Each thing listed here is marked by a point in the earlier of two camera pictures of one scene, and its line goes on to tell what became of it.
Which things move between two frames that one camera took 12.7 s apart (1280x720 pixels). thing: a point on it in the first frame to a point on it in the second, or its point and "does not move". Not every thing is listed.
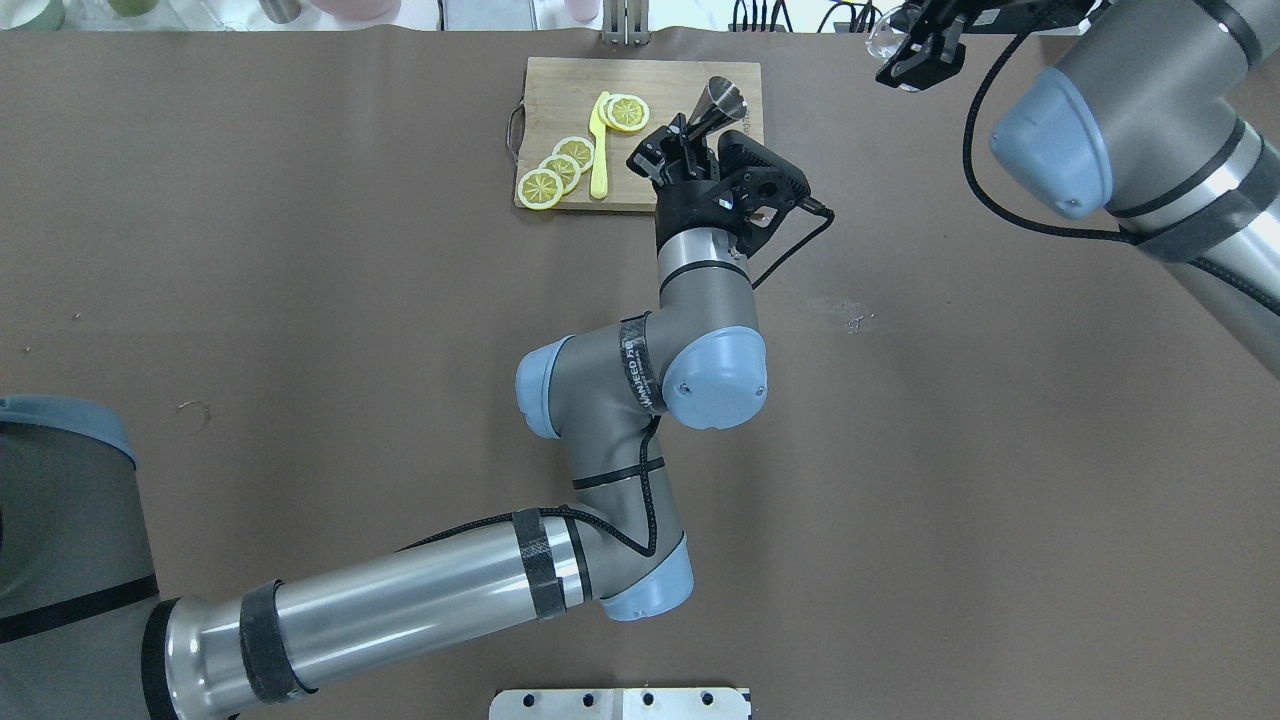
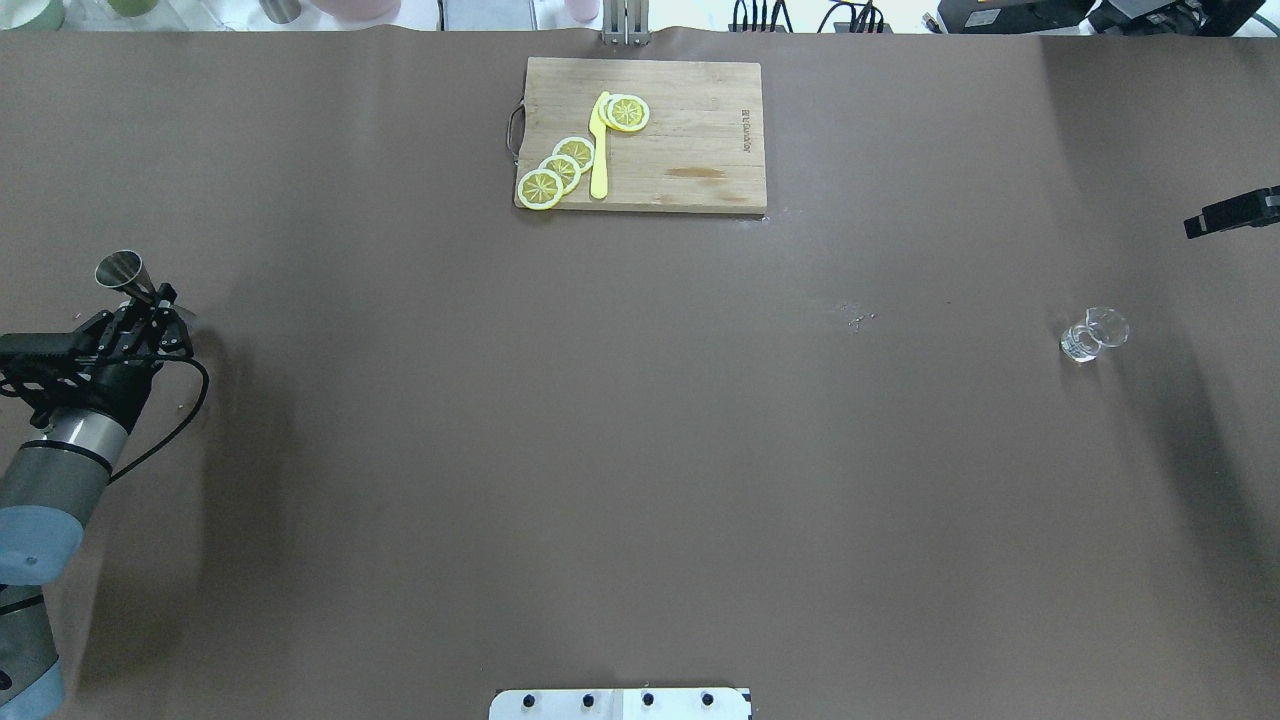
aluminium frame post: x=625 y=22 does not move
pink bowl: x=361 y=10 does not move
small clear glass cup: x=884 y=39 to x=1103 y=326
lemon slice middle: x=566 y=167 does not move
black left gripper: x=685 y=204 to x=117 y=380
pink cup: x=585 y=10 does not move
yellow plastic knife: x=599 y=179 does not move
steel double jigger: x=722 y=102 to x=125 y=269
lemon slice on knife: x=624 y=112 does not move
